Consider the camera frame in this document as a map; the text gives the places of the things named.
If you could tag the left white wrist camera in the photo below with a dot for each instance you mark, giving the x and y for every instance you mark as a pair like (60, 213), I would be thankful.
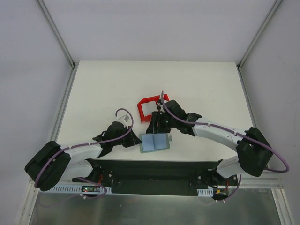
(124, 118)

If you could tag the white cable duct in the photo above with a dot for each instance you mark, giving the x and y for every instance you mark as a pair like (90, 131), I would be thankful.
(205, 192)
(80, 189)

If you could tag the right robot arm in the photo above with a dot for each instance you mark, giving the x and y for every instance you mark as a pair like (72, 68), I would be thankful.
(251, 157)

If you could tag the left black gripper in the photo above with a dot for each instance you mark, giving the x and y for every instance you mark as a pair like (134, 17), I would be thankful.
(131, 139)

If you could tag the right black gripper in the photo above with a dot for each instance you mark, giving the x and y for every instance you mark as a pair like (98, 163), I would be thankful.
(158, 121)

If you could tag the right white cable duct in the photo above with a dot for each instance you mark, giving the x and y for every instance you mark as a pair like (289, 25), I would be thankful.
(205, 192)

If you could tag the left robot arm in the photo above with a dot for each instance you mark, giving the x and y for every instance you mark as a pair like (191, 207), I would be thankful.
(52, 164)

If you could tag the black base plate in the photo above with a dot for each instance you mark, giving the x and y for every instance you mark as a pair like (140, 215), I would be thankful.
(155, 177)

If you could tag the red plastic card bin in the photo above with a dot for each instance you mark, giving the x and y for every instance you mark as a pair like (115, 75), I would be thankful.
(146, 106)

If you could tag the left aluminium frame rail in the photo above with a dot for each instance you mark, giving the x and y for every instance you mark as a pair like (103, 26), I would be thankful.
(31, 194)

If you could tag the green leather card holder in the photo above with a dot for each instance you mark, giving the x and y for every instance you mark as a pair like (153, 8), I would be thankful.
(154, 142)

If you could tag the left white cable duct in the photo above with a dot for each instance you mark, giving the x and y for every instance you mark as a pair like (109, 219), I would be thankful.
(80, 189)

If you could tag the right aluminium frame rail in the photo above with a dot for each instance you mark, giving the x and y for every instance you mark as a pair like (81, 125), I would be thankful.
(270, 75)

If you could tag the aluminium frame rail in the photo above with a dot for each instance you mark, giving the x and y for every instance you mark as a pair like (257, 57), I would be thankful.
(31, 194)
(270, 75)

